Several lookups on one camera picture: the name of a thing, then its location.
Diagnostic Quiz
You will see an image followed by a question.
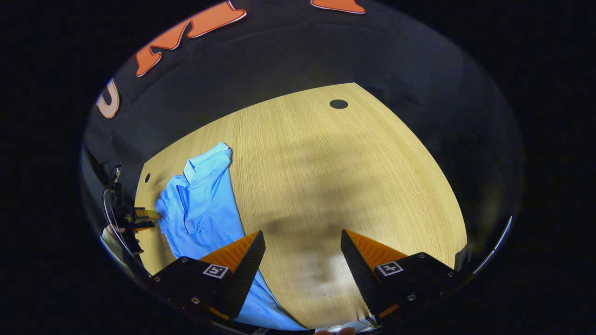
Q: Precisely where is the light blue T-shirt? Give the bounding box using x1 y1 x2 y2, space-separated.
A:
155 142 308 331

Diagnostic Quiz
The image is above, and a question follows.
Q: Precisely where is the black backdrop cloth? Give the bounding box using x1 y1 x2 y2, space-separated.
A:
81 0 524 280

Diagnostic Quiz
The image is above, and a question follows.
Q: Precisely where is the thin black cable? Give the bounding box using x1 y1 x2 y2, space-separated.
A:
102 188 133 256

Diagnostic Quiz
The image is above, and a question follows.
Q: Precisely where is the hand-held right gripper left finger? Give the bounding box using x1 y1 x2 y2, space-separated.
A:
149 230 266 324

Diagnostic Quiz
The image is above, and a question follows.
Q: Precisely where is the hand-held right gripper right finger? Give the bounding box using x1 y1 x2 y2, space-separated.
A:
340 229 466 326

